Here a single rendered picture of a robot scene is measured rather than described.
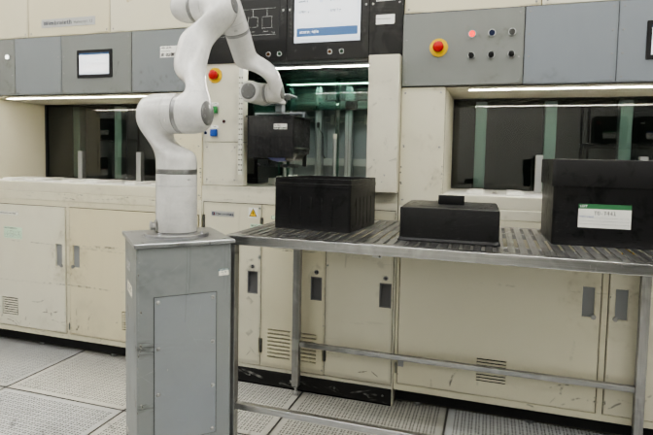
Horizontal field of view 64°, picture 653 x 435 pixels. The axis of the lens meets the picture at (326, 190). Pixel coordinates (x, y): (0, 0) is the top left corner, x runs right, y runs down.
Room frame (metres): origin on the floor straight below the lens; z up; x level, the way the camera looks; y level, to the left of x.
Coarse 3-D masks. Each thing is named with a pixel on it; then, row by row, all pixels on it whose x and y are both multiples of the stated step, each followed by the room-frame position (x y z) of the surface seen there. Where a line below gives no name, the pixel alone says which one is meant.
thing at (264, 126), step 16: (288, 96) 2.31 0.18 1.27; (256, 128) 2.24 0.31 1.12; (272, 128) 2.21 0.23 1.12; (288, 128) 2.19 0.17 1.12; (304, 128) 2.31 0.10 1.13; (256, 144) 2.24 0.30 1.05; (272, 144) 2.21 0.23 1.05; (288, 144) 2.19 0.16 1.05; (304, 144) 2.31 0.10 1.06; (304, 160) 2.37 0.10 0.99
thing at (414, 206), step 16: (400, 208) 1.56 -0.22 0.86; (416, 208) 1.54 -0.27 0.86; (432, 208) 1.53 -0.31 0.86; (448, 208) 1.53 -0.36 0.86; (464, 208) 1.54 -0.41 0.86; (480, 208) 1.54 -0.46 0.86; (496, 208) 1.56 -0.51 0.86; (400, 224) 1.55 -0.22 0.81; (416, 224) 1.54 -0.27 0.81; (432, 224) 1.52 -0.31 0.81; (448, 224) 1.51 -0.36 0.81; (464, 224) 1.50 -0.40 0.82; (480, 224) 1.49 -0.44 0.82; (496, 224) 1.48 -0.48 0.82; (416, 240) 1.53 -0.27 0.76; (432, 240) 1.52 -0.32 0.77; (448, 240) 1.51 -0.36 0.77; (464, 240) 1.50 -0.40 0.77; (480, 240) 1.49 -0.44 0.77; (496, 240) 1.48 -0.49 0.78
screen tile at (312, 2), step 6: (300, 0) 2.18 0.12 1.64; (306, 0) 2.17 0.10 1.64; (312, 0) 2.17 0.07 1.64; (318, 0) 2.16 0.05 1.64; (324, 0) 2.15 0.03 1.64; (300, 6) 2.18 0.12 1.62; (306, 6) 2.17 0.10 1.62; (312, 6) 2.17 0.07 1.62; (318, 6) 2.16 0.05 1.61; (324, 6) 2.15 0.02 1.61; (318, 12) 2.16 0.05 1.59; (324, 12) 2.15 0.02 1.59; (300, 18) 2.18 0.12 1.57; (306, 18) 2.17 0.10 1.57; (312, 18) 2.17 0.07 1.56; (318, 18) 2.16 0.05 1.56; (324, 18) 2.15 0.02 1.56; (300, 24) 2.18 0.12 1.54; (306, 24) 2.17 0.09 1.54
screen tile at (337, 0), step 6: (330, 0) 2.14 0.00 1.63; (336, 0) 2.14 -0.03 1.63; (342, 0) 2.13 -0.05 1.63; (348, 0) 2.12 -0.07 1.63; (330, 6) 2.14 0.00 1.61; (336, 6) 2.14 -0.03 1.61; (342, 6) 2.13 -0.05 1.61; (354, 6) 2.11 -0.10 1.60; (342, 12) 2.13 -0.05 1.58; (348, 12) 2.12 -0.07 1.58; (354, 12) 2.11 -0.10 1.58; (330, 18) 2.14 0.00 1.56; (336, 18) 2.14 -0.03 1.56; (342, 18) 2.13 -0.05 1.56; (348, 18) 2.12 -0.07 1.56; (354, 18) 2.11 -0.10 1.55
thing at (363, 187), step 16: (304, 176) 1.98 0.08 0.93; (320, 176) 2.00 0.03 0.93; (336, 176) 1.97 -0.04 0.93; (288, 192) 1.75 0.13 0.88; (304, 192) 1.72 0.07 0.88; (320, 192) 1.70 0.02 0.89; (336, 192) 1.68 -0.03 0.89; (352, 192) 1.68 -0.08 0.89; (368, 192) 1.84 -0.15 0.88; (288, 208) 1.75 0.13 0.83; (304, 208) 1.72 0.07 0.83; (320, 208) 1.70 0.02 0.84; (336, 208) 1.68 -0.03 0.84; (352, 208) 1.68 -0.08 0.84; (368, 208) 1.84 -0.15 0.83; (288, 224) 1.75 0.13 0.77; (304, 224) 1.72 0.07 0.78; (320, 224) 1.70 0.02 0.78; (336, 224) 1.68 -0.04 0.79; (352, 224) 1.69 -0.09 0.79; (368, 224) 1.84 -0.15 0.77
